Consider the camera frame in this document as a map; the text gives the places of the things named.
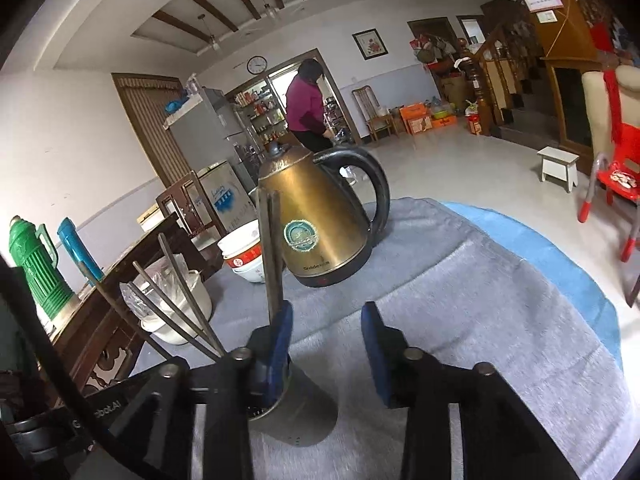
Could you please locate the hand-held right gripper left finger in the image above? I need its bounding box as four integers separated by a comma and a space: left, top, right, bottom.
100, 301, 295, 480

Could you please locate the green thermos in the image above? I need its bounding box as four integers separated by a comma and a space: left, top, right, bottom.
7, 215, 76, 322

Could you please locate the dark wooden chair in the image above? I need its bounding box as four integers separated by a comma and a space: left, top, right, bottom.
155, 170, 227, 247

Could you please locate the grey plastic utensil holder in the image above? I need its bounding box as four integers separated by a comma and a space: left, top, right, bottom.
245, 360, 339, 449

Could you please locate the grey towel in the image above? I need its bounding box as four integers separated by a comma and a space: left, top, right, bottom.
130, 196, 628, 480

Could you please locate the brown wooden chair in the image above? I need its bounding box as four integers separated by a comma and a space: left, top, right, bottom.
351, 85, 397, 143

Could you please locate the orange cardboard box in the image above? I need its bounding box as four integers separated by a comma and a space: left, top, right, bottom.
399, 102, 434, 136

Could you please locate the shelf of bottles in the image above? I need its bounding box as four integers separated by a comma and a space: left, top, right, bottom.
225, 80, 292, 152

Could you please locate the red banded white bowl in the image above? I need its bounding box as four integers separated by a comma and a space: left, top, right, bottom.
222, 244, 264, 272

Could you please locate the gold electric kettle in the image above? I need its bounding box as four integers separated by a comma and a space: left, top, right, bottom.
256, 141, 391, 289

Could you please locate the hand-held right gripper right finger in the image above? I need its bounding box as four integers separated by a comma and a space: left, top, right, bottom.
361, 302, 566, 480

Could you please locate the white container with plastic bag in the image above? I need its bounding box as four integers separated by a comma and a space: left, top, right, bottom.
131, 261, 213, 357

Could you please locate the wooden cabinet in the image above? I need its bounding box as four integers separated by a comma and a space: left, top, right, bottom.
540, 0, 607, 153

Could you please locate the clear plastic bag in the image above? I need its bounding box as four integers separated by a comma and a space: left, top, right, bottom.
120, 255, 201, 322

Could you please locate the thin dark chopstick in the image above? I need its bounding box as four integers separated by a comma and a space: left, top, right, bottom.
74, 259, 174, 362

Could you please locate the blue thermos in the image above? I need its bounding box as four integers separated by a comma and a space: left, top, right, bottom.
56, 217, 106, 284

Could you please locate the brown wooden door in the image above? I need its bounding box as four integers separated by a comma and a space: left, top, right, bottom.
110, 72, 195, 197

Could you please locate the blue tablecloth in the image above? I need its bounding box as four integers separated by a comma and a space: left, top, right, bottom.
442, 201, 623, 368

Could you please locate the grey refrigerator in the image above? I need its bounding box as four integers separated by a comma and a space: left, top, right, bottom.
166, 87, 257, 196

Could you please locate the framed wall picture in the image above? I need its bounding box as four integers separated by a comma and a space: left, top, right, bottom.
352, 28, 390, 61

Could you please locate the wooden staircase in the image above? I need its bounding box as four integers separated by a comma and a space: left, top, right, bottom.
465, 0, 553, 137

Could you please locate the white wooden stool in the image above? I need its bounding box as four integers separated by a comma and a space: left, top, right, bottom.
537, 146, 581, 194

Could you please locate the metal chopsticks group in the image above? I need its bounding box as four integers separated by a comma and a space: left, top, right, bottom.
50, 212, 211, 397

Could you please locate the red plastic chair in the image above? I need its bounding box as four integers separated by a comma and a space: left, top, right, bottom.
577, 152, 640, 263

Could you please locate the small white freezer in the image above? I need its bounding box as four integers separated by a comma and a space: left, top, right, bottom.
196, 160, 257, 241

